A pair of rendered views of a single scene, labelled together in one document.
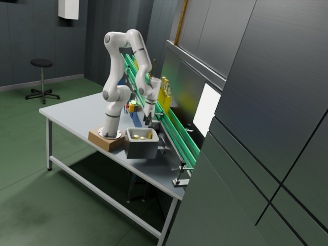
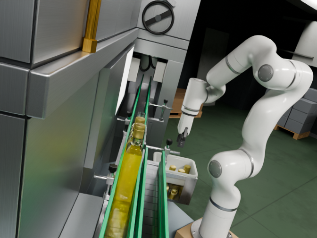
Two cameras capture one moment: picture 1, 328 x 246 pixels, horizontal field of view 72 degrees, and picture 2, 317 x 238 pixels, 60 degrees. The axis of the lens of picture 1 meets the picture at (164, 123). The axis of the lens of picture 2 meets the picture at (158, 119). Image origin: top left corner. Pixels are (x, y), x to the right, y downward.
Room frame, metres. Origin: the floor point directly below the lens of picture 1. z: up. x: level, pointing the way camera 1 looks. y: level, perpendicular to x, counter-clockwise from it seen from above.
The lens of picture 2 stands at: (2.64, 0.42, 1.66)
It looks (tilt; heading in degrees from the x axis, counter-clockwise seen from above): 19 degrees down; 200
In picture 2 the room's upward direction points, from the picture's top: 14 degrees clockwise
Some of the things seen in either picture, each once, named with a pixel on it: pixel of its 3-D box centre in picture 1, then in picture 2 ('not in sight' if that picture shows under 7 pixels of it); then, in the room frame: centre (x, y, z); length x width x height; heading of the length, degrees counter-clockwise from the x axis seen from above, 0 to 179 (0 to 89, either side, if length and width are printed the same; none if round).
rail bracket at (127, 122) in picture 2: (189, 132); (123, 123); (1.44, -0.19, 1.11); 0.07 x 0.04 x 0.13; 115
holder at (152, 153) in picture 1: (144, 143); (165, 177); (1.44, 0.11, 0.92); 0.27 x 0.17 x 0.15; 115
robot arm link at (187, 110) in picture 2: (151, 99); (189, 109); (1.42, 0.12, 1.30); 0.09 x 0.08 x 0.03; 25
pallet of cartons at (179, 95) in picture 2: not in sight; (173, 102); (-2.48, -1.18, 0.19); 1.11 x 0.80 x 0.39; 156
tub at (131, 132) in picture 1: (141, 138); (172, 170); (1.43, 0.13, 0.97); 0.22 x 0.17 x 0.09; 115
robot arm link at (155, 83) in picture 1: (153, 88); (195, 93); (1.42, 0.13, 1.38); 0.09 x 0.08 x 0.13; 145
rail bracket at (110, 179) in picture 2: not in sight; (104, 181); (1.94, 0.04, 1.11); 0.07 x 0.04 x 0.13; 115
